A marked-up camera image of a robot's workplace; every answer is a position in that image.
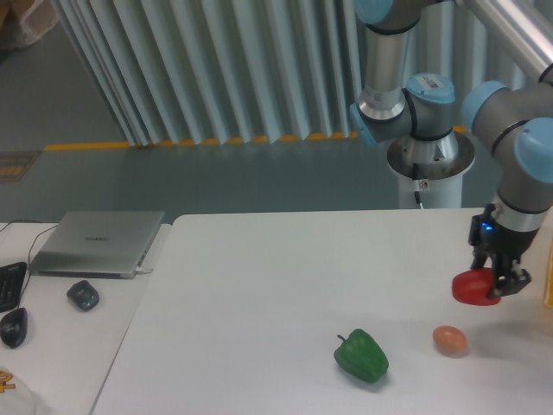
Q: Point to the black earbud case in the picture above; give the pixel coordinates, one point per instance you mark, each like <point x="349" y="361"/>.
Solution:
<point x="83" y="295"/>

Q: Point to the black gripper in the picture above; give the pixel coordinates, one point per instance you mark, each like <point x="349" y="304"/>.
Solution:
<point x="504" y="246"/>

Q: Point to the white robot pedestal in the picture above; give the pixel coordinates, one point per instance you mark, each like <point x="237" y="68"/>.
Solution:
<point x="430" y="173"/>

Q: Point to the yellow container edge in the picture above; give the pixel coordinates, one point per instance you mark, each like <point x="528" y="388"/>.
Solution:
<point x="548" y="295"/>

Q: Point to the brown cardboard box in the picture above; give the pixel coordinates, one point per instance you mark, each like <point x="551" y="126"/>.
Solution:
<point x="24" y="23"/>

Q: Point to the black keyboard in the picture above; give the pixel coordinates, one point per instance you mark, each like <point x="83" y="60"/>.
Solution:
<point x="11" y="282"/>

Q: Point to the red bell pepper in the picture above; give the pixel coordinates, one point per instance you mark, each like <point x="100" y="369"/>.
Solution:
<point x="473" y="286"/>

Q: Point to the green bell pepper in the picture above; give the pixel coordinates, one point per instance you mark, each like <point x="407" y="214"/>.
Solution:
<point x="361" y="356"/>

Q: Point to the grey folding partition screen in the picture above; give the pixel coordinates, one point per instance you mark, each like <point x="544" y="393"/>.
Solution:
<point x="199" y="70"/>

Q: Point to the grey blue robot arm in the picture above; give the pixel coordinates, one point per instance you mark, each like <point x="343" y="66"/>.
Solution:
<point x="515" y="126"/>

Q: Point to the white striped sleeve forearm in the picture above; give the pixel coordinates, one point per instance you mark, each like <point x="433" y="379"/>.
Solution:
<point x="17" y="398"/>

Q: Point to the black computer mouse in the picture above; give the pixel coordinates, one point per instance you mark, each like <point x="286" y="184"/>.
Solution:
<point x="14" y="328"/>

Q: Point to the brown egg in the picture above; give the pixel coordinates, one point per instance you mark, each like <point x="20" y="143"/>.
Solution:
<point x="450" y="340"/>

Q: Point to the silver closed laptop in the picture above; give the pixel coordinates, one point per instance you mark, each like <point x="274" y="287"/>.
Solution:
<point x="98" y="244"/>

